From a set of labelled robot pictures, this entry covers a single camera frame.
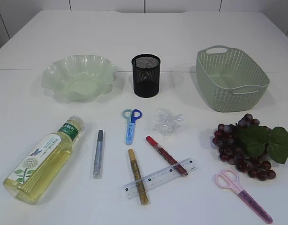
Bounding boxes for clear plastic sheet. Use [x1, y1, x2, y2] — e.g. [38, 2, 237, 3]
[152, 108, 185, 139]

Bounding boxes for purple grape bunch with leaves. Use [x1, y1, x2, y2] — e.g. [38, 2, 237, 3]
[212, 113, 288, 181]

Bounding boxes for yellow tea bottle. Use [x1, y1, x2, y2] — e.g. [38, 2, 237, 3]
[3, 115, 84, 205]

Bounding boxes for red glitter pen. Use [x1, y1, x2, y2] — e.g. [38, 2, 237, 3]
[146, 136, 188, 176]

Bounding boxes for black mesh pen holder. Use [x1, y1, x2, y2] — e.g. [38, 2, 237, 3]
[131, 54, 161, 98]

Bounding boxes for clear plastic ruler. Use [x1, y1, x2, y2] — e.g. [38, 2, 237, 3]
[122, 158, 197, 199]

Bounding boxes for green wavy glass plate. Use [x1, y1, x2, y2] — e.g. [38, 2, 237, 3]
[41, 55, 117, 103]

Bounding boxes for silver glitter pen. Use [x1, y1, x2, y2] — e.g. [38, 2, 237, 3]
[92, 130, 104, 179]

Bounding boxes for gold glitter pen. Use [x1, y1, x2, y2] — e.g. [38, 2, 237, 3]
[128, 149, 149, 205]

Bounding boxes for green woven plastic basket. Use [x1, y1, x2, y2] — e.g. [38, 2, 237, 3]
[196, 45, 270, 113]

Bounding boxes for blue capped scissors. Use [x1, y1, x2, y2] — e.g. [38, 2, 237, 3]
[122, 109, 142, 145]

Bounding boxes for pink capped scissors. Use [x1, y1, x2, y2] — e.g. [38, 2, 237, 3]
[214, 169, 273, 224]

